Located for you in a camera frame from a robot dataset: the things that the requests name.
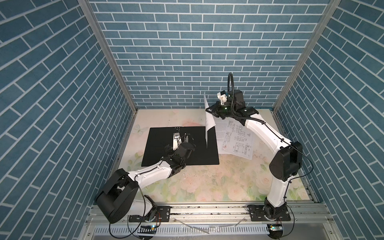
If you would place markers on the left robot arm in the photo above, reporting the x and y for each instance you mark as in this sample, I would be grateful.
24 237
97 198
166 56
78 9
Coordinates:
122 193

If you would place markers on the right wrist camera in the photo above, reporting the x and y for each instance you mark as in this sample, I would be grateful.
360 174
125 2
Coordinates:
224 98

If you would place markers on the aluminium right corner post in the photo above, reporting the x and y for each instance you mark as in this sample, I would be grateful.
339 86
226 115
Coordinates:
318 30

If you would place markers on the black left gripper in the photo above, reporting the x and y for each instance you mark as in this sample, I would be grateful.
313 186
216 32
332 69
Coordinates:
188 143

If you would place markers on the text printed paper sheet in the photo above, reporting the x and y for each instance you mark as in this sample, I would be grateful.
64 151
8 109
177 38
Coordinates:
210 122

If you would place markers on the aluminium left corner post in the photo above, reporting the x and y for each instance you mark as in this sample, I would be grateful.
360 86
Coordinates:
92 20

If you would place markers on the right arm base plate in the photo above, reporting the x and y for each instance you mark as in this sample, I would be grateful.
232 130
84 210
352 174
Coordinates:
270 213

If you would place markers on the aluminium front rail frame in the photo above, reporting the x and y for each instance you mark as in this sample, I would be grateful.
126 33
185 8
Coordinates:
218 221

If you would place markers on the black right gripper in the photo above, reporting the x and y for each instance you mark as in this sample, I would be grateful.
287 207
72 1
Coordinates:
216 111

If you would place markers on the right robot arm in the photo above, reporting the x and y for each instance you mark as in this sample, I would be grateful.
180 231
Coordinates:
288 155

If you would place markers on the aluminium corner post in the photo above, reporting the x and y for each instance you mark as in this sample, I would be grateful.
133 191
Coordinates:
92 20
318 30

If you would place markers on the technical drawing paper sheet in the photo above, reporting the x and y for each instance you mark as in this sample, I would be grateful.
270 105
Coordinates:
238 141

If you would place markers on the text paper sheet far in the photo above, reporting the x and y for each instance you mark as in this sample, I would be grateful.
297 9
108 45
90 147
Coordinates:
221 128

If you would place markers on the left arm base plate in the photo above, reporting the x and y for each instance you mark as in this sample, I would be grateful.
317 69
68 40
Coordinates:
158 214

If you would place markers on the red folder with black inside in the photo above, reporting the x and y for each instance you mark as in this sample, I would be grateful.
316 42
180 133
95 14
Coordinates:
206 151

